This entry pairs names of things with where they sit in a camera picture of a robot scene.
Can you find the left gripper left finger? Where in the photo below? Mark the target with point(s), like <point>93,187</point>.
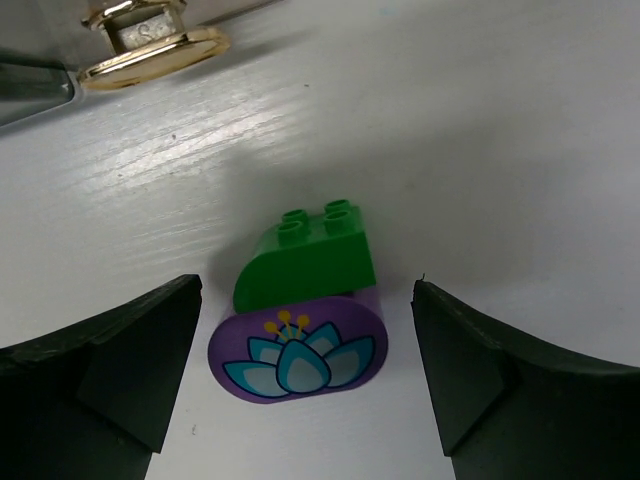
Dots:
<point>94,400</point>

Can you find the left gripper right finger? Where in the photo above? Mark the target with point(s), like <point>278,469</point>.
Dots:
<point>509,405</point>

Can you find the grey tinted plastic bin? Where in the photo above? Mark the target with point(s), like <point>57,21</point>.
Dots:
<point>33,84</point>

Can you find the tall clear drawer bin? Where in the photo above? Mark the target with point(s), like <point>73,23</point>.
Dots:
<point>112,45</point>

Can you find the purple lotus lego piece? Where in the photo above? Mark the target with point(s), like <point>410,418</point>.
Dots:
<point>289,352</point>

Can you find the green leaf lego brick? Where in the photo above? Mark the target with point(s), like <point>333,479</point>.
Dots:
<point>305,256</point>

